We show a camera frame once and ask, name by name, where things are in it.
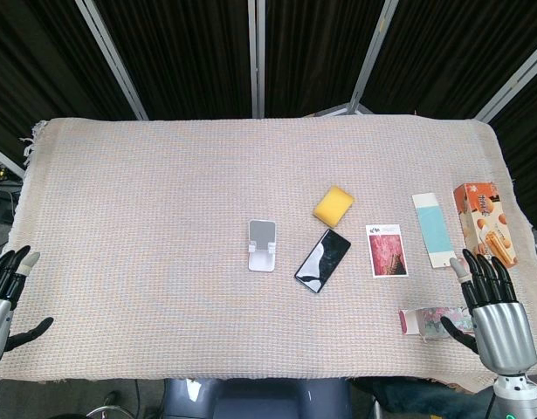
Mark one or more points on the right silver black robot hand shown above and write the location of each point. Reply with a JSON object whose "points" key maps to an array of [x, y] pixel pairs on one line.
{"points": [[504, 331]]}

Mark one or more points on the black smartphone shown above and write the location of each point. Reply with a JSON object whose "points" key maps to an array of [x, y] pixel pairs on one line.
{"points": [[322, 261]]}

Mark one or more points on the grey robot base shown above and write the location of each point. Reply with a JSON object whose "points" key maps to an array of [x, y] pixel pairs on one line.
{"points": [[255, 399]]}

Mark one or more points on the white phone stand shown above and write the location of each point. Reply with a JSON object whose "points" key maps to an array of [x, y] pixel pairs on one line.
{"points": [[262, 246]]}

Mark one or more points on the small pink floral box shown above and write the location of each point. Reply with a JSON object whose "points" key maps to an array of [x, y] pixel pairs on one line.
{"points": [[429, 322]]}

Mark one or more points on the orange biscuit box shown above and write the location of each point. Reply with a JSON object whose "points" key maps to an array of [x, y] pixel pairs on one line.
{"points": [[484, 224]]}

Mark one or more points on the white teal bookmark with tassel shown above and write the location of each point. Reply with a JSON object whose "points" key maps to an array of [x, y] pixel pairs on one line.
{"points": [[431, 229]]}

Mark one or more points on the dark blue denim fabric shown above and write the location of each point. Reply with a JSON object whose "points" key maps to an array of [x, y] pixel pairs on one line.
{"points": [[394, 399]]}

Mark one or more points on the black shoe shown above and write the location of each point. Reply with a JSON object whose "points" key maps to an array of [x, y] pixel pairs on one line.
{"points": [[111, 399]]}

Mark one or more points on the postcard with red picture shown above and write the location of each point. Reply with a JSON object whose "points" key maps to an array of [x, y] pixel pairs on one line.
{"points": [[387, 251]]}

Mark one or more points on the beige woven tablecloth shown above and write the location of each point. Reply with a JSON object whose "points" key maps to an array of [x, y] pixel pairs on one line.
{"points": [[163, 262]]}

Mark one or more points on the black folding screen panel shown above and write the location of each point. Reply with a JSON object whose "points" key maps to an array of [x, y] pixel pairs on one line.
{"points": [[311, 52], [530, 153], [185, 52], [41, 57], [460, 52]]}

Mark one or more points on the yellow sponge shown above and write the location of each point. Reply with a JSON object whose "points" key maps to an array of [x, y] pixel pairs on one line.
{"points": [[333, 206]]}

